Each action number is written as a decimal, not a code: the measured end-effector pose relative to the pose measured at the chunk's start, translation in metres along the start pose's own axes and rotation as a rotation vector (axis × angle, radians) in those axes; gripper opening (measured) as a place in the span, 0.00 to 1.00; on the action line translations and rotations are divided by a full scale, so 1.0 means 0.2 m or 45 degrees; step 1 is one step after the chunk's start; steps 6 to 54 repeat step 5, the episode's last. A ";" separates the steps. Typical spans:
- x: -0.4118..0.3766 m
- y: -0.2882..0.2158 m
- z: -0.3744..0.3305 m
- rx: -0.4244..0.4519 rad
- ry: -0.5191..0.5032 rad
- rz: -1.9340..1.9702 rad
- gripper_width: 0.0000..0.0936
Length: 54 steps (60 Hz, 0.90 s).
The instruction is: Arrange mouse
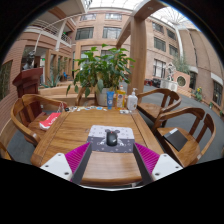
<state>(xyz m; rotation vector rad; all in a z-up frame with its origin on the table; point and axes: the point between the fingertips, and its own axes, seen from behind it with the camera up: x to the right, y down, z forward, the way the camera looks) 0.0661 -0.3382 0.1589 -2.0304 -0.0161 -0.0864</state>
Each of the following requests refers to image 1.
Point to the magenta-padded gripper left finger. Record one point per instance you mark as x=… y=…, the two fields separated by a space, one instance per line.
x=55 y=165

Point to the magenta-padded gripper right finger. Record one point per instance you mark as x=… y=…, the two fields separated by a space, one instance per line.
x=165 y=165

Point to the green plant in white pot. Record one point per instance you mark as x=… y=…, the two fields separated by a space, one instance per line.
x=100 y=70

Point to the blue tube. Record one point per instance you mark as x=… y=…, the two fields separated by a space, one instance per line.
x=110 y=100

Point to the grey white printed mouse pad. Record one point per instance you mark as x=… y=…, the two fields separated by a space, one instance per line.
x=96 y=138

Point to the dark red wooden pedestal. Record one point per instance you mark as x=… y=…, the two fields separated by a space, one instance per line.
x=28 y=81

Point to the black notebook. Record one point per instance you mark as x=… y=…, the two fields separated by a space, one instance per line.
x=176 y=139

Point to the yellow liquid bottle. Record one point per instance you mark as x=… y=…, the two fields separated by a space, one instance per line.
x=120 y=99

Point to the dark bust statue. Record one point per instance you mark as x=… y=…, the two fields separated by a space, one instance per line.
x=30 y=60

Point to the black computer mouse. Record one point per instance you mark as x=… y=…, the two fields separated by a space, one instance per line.
x=111 y=138

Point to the white stone statue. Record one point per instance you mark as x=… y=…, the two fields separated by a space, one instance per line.
x=170 y=71

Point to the white pump bottle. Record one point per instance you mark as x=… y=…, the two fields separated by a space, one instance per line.
x=132 y=102

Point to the wooden armchair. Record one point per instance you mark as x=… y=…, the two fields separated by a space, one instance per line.
x=148 y=110
x=20 y=123
x=80 y=96
x=186 y=150
x=4 y=151

